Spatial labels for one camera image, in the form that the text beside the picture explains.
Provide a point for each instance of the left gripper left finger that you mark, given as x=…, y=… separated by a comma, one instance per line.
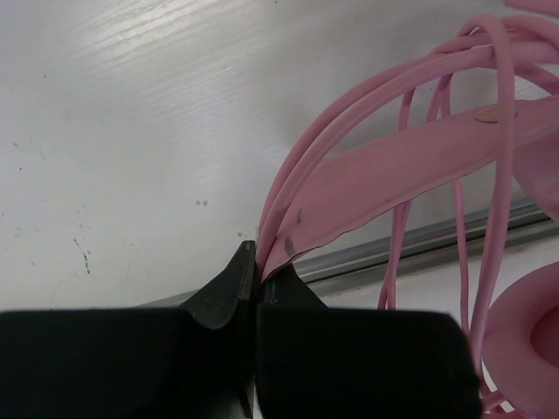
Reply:
x=221, y=340

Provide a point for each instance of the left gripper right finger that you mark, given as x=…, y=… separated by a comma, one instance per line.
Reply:
x=313, y=361

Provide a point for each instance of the pink headphones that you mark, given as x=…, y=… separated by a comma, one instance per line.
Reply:
x=483, y=97

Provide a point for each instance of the aluminium rail front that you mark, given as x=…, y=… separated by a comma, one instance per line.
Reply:
x=428, y=246

